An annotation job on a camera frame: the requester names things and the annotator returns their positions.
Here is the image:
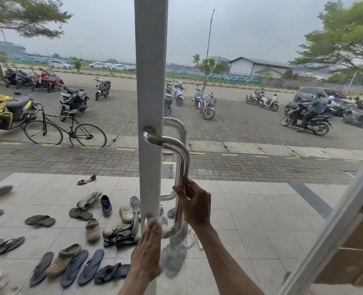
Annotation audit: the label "person's right hand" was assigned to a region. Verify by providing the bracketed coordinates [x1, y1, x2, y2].
[172, 178, 212, 228]

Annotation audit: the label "person's left hand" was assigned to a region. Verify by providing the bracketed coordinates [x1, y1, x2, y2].
[130, 219, 163, 284]

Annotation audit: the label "steel door pull handle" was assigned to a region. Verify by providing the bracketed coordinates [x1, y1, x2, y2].
[143, 126, 191, 239]
[160, 117, 189, 202]

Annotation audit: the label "white framed glass door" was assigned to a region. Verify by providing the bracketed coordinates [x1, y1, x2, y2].
[278, 152, 363, 295]
[134, 0, 170, 295]

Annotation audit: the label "person's left forearm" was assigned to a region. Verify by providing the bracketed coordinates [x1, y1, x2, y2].
[117, 273, 153, 295]

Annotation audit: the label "person's right forearm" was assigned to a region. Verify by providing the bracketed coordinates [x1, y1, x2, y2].
[189, 222, 265, 295]

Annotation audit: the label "scattered shoes and sandals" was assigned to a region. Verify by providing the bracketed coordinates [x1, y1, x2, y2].
[0, 174, 204, 295]

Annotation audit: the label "silver grey scooter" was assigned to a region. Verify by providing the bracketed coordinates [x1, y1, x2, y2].
[201, 92, 218, 121]

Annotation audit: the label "dark grey scooter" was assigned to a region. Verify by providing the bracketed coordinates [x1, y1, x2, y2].
[164, 82, 174, 117]

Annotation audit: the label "blue scooter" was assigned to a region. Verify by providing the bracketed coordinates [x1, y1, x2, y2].
[191, 85, 204, 110]

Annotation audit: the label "white scooter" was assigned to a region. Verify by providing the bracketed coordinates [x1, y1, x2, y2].
[172, 82, 187, 107]

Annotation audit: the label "row of blue cars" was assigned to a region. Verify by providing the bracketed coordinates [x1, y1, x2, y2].
[166, 69, 261, 84]

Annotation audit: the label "group of white scooters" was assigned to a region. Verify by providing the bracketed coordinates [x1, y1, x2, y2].
[245, 88, 280, 112]

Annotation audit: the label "small young tree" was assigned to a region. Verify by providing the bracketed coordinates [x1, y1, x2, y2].
[192, 54, 228, 93]

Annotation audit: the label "black bicycle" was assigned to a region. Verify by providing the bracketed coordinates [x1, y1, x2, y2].
[24, 103, 108, 149]

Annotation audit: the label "black scooter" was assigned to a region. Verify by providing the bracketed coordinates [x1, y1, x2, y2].
[58, 85, 90, 122]

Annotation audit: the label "white warehouse building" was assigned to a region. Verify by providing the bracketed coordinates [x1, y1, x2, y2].
[228, 57, 293, 78]

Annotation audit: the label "black ridden motorcycle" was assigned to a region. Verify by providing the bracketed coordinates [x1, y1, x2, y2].
[281, 101, 335, 136]

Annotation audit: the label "tall thin light pole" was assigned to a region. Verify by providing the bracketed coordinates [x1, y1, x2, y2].
[206, 9, 216, 60]

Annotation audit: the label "grey car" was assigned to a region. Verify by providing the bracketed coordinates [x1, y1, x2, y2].
[293, 86, 355, 116]

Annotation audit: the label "row of parked motorcycles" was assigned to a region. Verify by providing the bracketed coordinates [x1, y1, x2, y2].
[0, 67, 65, 93]

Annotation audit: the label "brown wooden panel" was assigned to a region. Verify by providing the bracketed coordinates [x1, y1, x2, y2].
[313, 198, 363, 288]

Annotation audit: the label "yellow covered scooter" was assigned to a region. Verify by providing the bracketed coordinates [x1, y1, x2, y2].
[0, 90, 38, 142]

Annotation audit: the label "plastic covered motorcycles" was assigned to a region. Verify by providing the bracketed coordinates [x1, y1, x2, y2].
[342, 103, 363, 131]

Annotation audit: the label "large leafy tree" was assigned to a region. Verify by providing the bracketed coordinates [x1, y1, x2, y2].
[289, 0, 363, 106]

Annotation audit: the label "tall thin-trunk tree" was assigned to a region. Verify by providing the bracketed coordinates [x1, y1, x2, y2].
[0, 0, 74, 82]

